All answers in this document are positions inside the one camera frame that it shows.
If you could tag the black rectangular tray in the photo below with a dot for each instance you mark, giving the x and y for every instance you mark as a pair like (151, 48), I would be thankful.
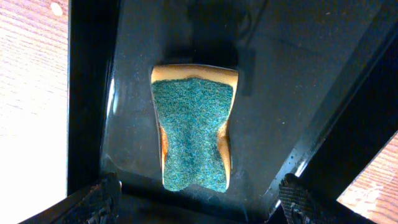
(317, 89)

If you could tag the yellow green sponge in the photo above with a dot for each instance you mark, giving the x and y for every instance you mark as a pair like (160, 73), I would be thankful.
(193, 105)

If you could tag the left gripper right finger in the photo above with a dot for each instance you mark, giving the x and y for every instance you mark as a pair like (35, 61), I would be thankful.
(301, 204)

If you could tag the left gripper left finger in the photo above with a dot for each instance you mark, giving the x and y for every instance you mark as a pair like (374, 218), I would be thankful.
(97, 203)

